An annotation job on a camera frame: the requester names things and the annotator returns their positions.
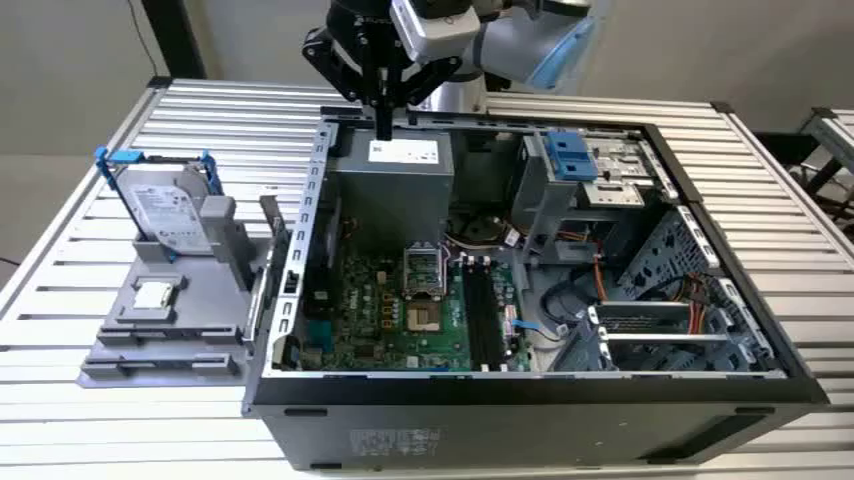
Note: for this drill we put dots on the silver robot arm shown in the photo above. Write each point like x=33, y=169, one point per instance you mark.
x=515, y=45

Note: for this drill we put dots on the green graphics card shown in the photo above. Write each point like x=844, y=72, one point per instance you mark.
x=277, y=235

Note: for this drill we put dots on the silver disk bay cage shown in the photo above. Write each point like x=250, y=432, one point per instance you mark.
x=668, y=337

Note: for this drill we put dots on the silver CPU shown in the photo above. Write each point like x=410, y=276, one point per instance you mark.
x=150, y=295

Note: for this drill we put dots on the blue plastic drive latch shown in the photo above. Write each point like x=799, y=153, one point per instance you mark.
x=568, y=155

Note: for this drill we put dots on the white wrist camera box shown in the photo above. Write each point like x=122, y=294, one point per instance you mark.
x=437, y=27

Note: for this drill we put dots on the grey power supply unit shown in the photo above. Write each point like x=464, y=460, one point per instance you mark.
x=394, y=200

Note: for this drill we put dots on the black upright post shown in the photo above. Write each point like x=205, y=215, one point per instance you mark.
x=174, y=35

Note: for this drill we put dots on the blue expansion slot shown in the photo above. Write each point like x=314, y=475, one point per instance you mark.
x=321, y=334

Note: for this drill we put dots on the CPU socket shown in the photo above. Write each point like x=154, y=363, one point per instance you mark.
x=425, y=317

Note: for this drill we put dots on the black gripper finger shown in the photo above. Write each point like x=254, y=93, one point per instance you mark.
x=428, y=80
x=341, y=75

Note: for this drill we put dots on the black RAM slot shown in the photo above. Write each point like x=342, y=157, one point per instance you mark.
x=476, y=315
x=492, y=320

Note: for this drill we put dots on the silver optical drive cage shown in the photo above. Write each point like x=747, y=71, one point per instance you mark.
x=615, y=195

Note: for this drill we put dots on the black open PC case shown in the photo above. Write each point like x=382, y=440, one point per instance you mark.
x=468, y=420

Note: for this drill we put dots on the black round cooler fan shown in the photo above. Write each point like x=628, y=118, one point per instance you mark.
x=477, y=230

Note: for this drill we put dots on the metal side table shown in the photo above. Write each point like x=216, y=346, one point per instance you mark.
x=824, y=120

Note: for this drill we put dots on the grey parts rack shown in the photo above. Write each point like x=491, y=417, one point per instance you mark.
x=201, y=295

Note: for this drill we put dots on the green motherboard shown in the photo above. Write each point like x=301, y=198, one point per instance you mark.
x=361, y=320

